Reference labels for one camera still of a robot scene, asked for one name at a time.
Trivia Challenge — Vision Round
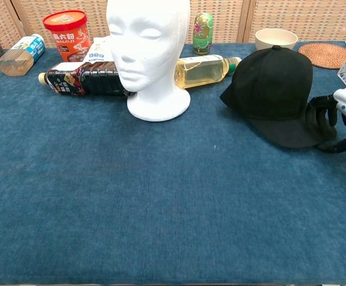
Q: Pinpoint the red instant noodle cup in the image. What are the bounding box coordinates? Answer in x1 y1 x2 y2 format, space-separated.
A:
42 10 91 63

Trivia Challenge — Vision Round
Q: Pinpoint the woven bamboo folding screen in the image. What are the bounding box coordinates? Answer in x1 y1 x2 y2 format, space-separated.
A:
0 0 346 50

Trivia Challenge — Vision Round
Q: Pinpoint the beige bowl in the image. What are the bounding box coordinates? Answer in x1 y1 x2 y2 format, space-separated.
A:
255 28 299 52

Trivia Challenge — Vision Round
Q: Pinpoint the white foam mannequin head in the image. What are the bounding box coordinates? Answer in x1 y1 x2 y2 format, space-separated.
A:
105 0 191 122

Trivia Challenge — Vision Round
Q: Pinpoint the green matryoshka doll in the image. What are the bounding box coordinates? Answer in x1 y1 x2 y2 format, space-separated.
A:
192 11 214 56

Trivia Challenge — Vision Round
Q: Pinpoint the white plastic food bag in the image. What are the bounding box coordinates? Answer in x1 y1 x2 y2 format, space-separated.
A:
82 36 116 63

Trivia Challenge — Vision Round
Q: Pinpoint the black baseball cap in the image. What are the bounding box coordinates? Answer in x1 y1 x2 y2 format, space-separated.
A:
219 45 337 149

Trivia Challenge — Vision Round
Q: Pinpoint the clear water bottle blue label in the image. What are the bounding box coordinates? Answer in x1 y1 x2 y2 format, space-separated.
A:
0 33 46 77

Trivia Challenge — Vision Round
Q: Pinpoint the dark soy sauce bottle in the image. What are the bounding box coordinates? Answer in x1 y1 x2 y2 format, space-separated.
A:
38 61 136 98

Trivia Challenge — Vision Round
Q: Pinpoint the yellow oil bottle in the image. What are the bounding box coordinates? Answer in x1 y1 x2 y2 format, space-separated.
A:
174 54 242 90

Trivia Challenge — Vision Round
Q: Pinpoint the round woven rattan coaster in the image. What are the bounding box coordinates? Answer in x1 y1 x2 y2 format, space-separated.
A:
298 42 346 70

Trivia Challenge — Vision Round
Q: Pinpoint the blue table cloth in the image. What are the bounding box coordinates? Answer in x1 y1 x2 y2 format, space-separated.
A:
0 41 346 285

